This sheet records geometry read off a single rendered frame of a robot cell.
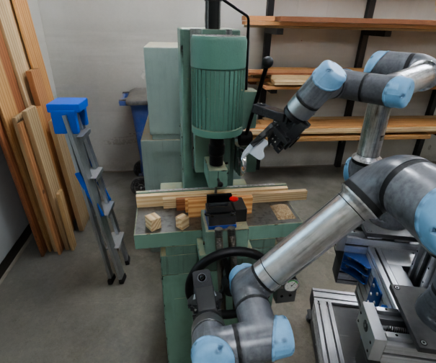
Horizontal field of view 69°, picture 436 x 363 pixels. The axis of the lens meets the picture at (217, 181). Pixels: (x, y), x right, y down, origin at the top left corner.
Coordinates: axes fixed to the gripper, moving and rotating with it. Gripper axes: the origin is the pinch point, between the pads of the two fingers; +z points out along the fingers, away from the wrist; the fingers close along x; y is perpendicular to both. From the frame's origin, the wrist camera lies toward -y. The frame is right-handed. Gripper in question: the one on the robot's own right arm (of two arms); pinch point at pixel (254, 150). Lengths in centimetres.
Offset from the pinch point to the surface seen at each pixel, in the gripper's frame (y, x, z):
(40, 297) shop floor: -29, -43, 164
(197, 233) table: 9.0, -17.0, 28.5
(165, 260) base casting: 9.0, -25.9, 41.3
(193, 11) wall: -175, 156, 69
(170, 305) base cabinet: 22, -25, 59
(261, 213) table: 16.3, 6.9, 21.5
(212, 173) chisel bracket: -4.6, -4.5, 17.2
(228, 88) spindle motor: -18.2, -3.4, -10.5
